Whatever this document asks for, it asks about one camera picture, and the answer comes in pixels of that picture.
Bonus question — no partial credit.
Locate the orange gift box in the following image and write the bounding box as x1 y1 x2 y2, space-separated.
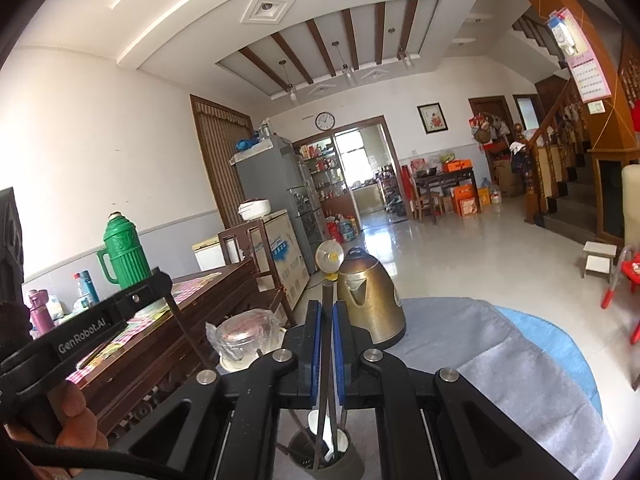
451 184 482 217

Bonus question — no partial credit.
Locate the person's left hand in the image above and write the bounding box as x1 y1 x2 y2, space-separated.
7 382 109 454

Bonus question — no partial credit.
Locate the dark wooden side table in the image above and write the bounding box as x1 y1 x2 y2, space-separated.
412 167 478 223

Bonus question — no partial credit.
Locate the red plastic stool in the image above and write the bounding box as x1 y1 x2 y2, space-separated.
600 245 640 346

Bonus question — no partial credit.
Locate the glass pendant lamp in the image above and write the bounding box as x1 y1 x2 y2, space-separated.
277 60 299 106
332 42 357 89
397 25 414 69

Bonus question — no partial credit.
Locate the grey refrigerator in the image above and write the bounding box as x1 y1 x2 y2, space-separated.
230 135 326 276

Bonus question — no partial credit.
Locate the white rice cooker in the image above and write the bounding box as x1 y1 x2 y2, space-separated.
237 199 273 222

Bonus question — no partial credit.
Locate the brown wooden chair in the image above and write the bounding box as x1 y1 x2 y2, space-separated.
217 219 296 326

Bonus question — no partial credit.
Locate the grey utensil holder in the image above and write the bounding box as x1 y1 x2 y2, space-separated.
287 427 366 480

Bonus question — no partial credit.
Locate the shelf of bottles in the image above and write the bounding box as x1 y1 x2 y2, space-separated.
300 142 346 202

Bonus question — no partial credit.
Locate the pink wall calendar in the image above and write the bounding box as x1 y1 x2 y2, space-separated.
545 7 613 103

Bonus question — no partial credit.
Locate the golden electric kettle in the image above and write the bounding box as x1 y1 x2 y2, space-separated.
336 246 407 351

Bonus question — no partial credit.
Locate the small white desk fan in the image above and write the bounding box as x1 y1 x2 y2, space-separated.
315 239 344 281

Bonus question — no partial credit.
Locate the white step stool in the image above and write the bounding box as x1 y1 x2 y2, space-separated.
581 241 618 278

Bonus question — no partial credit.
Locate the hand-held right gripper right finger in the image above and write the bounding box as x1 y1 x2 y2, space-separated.
332 300 576 480

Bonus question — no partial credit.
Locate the brown door frame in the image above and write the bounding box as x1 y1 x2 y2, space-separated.
292 115 402 233

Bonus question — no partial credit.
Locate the grey tablecloth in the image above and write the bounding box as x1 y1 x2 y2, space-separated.
360 296 613 480

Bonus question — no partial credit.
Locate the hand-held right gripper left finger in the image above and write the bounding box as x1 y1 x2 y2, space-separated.
107 300 322 480

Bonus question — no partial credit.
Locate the dark carved wooden panel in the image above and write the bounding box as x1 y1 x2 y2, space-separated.
0 187 26 306

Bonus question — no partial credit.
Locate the brown slatted door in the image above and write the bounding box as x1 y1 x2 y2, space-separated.
190 94 253 231

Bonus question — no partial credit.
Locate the clear plastic bag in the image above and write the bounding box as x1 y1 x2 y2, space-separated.
205 308 286 373

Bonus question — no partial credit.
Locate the purple drinking bottle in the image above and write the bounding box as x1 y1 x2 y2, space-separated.
27 289 56 336

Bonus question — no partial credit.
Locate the cream chair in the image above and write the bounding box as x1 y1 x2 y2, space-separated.
620 162 640 261

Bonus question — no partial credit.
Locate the printed chest freezer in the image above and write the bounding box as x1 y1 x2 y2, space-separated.
262 209 307 306

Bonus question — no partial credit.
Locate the framed flower picture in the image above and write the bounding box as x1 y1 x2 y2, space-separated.
417 102 446 135

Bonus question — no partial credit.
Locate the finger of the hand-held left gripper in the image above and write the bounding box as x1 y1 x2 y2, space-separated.
117 267 174 322

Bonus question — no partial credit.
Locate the green thermos jug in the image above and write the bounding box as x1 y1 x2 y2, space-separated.
96 211 152 291

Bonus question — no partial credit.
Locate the dark carved wooden sideboard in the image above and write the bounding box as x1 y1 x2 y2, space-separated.
65 255 296 437

